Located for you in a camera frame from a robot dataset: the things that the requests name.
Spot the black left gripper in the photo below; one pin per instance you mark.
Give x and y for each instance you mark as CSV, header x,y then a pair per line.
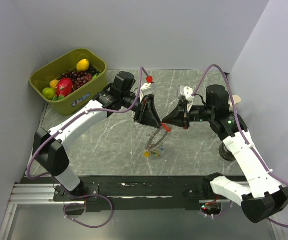
x,y
146,113

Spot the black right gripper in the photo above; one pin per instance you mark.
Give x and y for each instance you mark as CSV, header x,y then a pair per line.
x,y
180,116

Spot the red key tag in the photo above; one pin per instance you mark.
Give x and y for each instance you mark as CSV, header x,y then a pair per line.
x,y
166,127

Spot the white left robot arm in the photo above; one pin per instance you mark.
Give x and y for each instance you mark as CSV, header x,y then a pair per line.
x,y
50,145

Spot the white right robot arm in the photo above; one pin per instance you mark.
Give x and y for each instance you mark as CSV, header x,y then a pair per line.
x,y
264,196

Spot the yellow key tag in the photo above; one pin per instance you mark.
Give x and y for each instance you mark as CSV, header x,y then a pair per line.
x,y
146,154

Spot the black tape roll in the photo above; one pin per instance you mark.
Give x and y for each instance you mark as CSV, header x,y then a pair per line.
x,y
225,153

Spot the soap pump bottle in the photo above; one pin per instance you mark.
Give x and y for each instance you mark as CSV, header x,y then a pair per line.
x,y
237,99

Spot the olive green plastic bin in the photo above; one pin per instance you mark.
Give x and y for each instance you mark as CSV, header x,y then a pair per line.
x,y
79,98

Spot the dark red grape bunch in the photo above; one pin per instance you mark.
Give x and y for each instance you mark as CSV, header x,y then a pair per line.
x,y
80,78

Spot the yellow lemon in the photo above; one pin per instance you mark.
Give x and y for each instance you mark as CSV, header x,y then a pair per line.
x,y
83,65

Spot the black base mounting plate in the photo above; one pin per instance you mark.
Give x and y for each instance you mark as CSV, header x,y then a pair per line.
x,y
104,193

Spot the red dragon fruit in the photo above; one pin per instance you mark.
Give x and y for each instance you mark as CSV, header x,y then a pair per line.
x,y
64,88

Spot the small orange fruit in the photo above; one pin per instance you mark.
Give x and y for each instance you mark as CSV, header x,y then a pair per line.
x,y
53,83

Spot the green lime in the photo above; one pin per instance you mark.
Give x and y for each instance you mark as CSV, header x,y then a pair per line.
x,y
48,93

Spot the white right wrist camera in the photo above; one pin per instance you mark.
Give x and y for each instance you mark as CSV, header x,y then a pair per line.
x,y
185,92

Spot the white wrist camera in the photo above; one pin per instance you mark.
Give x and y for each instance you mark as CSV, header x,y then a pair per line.
x,y
185,92
146,89

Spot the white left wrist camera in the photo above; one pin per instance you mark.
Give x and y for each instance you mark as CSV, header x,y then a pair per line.
x,y
146,89

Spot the aluminium rail frame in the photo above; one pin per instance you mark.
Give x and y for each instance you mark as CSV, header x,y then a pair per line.
x,y
26,205

